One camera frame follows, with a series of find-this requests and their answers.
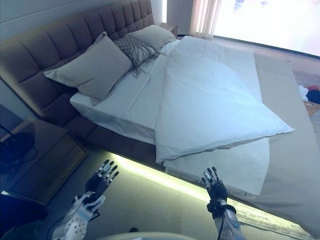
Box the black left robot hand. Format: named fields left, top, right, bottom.
left=84, top=159, right=120, bottom=198

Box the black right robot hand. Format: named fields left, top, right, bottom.
left=201, top=166, right=229, bottom=202

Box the white duvet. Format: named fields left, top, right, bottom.
left=154, top=35, right=296, bottom=165

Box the brown upholstered bed base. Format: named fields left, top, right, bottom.
left=37, top=109, right=156, bottom=146

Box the beige bed runner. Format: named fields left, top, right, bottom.
left=253, top=51, right=320, bottom=238

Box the brown upholstered bed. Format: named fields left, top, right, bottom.
left=69, top=38, right=271, bottom=197

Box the fringed pale rug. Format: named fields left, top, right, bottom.
left=224, top=189, right=315, bottom=238

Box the wooden nightstand with drawers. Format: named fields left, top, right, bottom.
left=0, top=117, right=89, bottom=205

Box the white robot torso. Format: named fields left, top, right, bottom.
left=107, top=230, right=192, bottom=240

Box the black box under nightstand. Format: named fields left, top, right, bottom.
left=0, top=191, right=49, bottom=226

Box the large beige pillow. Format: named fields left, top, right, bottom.
left=42, top=31, right=133, bottom=101

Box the pile of clothes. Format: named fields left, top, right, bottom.
left=298, top=84, right=320, bottom=104

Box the grey macrame fringe cushion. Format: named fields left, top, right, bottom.
left=113, top=34, right=161, bottom=79

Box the brown tufted headboard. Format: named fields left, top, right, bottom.
left=0, top=0, right=154, bottom=118

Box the small beige pillow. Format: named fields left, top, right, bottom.
left=128, top=24, right=177, bottom=50

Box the small wooden nightstand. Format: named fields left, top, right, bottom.
left=158, top=21, right=179, bottom=39

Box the sheer beige curtain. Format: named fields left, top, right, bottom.
left=192, top=0, right=222, bottom=36

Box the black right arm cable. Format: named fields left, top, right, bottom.
left=212, top=203, right=227, bottom=240

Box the black lamp with cables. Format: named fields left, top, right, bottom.
left=0, top=124, right=37, bottom=178

